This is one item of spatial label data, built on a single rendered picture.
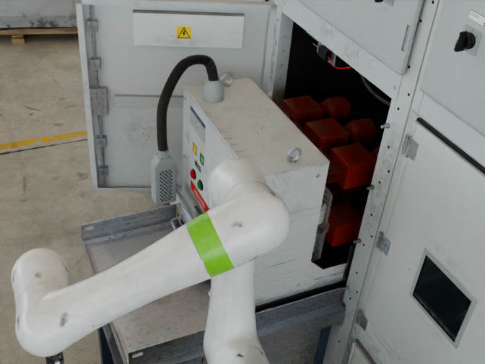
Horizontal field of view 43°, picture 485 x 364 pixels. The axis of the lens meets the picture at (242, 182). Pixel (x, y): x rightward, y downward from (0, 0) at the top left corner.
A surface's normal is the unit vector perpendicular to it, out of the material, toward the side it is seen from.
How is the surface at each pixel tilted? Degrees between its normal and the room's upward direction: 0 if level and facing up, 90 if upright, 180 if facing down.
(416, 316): 90
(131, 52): 90
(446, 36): 90
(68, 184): 0
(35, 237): 0
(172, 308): 0
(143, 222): 90
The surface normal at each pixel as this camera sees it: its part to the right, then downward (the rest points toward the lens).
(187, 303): 0.07, -0.80
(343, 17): -0.91, 0.19
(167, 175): 0.41, 0.56
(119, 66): 0.09, 0.59
